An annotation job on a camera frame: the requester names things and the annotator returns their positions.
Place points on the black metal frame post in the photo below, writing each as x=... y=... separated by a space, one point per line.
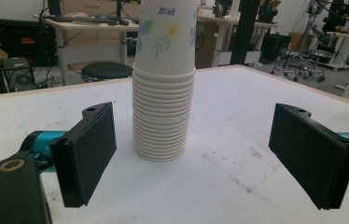
x=245 y=31

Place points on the black equipment case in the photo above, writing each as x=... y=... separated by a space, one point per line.
x=17 y=40

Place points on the black round stool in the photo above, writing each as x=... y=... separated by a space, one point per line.
x=105 y=71

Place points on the wooden desk with white legs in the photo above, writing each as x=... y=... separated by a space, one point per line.
x=91 y=26

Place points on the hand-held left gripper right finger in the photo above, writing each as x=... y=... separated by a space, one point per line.
x=309 y=152

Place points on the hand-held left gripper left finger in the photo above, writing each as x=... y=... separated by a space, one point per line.
x=84 y=155

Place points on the stack of paper cups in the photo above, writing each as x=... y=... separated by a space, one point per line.
x=163 y=109

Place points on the black keyboard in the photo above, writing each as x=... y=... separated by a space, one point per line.
x=85 y=19

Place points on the light wooden desk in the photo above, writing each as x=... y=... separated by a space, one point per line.
x=219 y=23

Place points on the white foam mat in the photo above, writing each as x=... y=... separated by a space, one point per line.
x=225 y=140

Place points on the chrome chair bases with casters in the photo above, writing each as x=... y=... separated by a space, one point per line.
x=300 y=67

